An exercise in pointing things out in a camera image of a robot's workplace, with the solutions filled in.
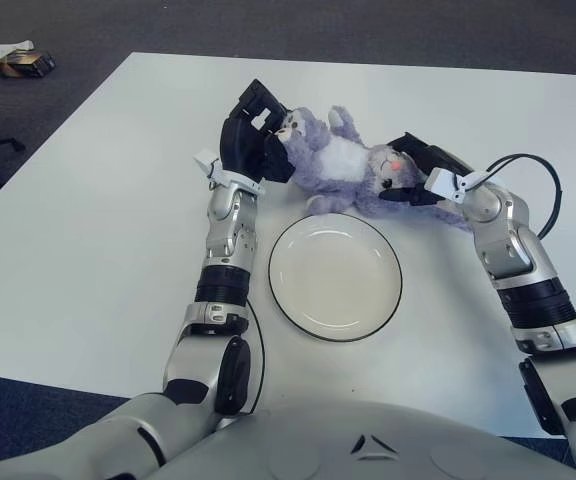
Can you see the white plate with black rim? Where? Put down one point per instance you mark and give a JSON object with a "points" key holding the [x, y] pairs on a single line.
{"points": [[333, 275]]}

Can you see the grey robot torso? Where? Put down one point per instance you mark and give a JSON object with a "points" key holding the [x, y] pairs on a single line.
{"points": [[318, 440]]}

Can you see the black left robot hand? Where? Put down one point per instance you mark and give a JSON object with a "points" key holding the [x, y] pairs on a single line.
{"points": [[240, 145]]}

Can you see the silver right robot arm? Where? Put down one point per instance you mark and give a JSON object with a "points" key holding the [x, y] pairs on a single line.
{"points": [[508, 240]]}

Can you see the black cardboard box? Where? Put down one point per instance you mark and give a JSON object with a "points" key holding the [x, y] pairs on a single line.
{"points": [[30, 64]]}

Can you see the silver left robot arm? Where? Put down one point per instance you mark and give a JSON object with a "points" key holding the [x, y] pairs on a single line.
{"points": [[228, 225]]}

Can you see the purple plush bunny doll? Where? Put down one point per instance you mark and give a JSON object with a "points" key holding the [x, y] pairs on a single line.
{"points": [[338, 165]]}

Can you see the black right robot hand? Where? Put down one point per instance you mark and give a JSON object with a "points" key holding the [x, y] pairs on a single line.
{"points": [[443, 157]]}

